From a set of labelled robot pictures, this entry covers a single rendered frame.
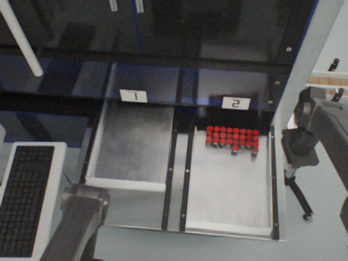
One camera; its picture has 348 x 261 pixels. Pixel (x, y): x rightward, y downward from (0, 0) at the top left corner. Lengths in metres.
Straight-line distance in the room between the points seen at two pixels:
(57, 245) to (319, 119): 0.51
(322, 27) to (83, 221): 0.72
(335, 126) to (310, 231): 1.55
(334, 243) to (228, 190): 1.10
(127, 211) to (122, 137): 0.27
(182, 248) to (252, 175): 0.91
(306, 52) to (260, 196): 0.48
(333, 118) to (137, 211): 0.71
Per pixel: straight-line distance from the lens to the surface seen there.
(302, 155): 0.95
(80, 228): 0.64
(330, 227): 2.27
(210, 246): 2.10
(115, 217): 1.24
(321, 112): 0.77
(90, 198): 0.71
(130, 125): 1.37
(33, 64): 1.14
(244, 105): 1.26
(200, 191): 1.25
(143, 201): 1.24
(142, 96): 1.26
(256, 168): 1.30
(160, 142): 1.33
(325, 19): 1.02
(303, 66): 1.13
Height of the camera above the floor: 2.04
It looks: 59 degrees down
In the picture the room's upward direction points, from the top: 1 degrees counter-clockwise
